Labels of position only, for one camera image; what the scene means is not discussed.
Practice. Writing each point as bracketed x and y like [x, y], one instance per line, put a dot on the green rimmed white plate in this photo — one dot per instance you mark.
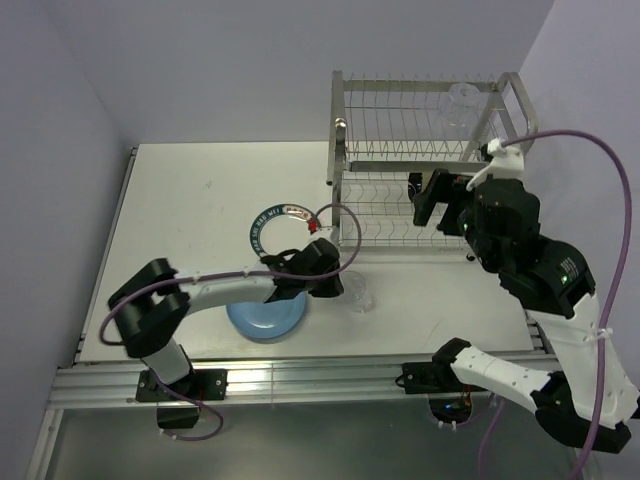
[279, 227]

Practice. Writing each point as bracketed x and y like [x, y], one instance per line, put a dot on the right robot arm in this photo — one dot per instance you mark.
[552, 282]

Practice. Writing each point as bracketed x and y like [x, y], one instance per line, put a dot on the clear glass cup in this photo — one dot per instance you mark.
[460, 105]
[356, 296]

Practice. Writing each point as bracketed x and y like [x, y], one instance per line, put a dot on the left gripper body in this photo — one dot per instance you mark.
[324, 286]

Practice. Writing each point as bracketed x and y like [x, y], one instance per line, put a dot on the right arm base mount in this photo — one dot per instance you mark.
[450, 402]

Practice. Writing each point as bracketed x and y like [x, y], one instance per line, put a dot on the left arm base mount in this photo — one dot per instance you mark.
[183, 404]

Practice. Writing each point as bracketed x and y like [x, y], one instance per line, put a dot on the blue plate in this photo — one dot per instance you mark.
[267, 321]

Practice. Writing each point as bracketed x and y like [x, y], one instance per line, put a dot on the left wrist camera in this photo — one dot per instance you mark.
[317, 230]

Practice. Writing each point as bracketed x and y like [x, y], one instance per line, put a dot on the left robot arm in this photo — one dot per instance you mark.
[149, 308]

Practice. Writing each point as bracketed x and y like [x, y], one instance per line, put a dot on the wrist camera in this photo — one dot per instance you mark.
[317, 230]
[502, 162]

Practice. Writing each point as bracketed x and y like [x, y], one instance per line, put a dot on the stainless steel dish rack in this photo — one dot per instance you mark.
[382, 129]

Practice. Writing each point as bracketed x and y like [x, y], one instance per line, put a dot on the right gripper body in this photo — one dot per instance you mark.
[459, 201]

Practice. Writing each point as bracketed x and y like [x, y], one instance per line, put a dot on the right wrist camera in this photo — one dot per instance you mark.
[502, 162]

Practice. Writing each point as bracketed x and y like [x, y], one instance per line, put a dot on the black bowl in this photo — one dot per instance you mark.
[414, 184]

